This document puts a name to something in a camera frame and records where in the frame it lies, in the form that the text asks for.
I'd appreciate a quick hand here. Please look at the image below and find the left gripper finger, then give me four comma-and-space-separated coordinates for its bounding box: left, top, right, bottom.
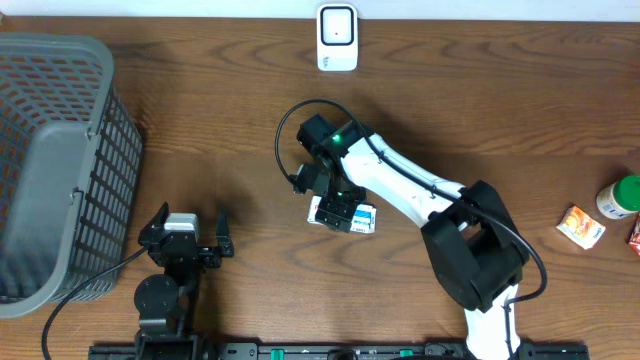
216, 210, 234, 256
139, 202, 169, 238

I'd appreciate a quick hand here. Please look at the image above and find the small orange box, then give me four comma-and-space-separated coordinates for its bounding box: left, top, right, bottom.
556, 206, 606, 250

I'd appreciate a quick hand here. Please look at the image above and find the green lidded jar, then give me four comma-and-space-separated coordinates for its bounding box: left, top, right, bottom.
596, 175, 640, 219

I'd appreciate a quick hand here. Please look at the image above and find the orange Top candy bar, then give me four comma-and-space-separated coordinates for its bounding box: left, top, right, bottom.
627, 215, 640, 255

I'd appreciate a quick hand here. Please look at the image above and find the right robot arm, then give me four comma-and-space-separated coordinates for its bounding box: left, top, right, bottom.
292, 115, 532, 359

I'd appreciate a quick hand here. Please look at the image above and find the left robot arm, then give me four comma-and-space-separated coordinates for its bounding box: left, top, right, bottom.
134, 203, 235, 360

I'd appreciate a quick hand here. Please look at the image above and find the grey plastic basket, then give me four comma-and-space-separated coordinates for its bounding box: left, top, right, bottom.
1, 33, 143, 319

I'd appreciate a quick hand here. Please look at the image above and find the left black cable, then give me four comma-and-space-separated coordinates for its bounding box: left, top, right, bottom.
40, 245, 151, 360

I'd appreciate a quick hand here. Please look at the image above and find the black cable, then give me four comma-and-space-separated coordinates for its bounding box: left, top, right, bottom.
274, 98, 549, 351
40, 245, 151, 360

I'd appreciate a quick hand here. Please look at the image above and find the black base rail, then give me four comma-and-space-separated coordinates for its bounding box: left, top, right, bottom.
88, 341, 591, 360

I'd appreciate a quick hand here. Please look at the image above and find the right black cable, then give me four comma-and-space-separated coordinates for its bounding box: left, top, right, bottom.
274, 98, 549, 351

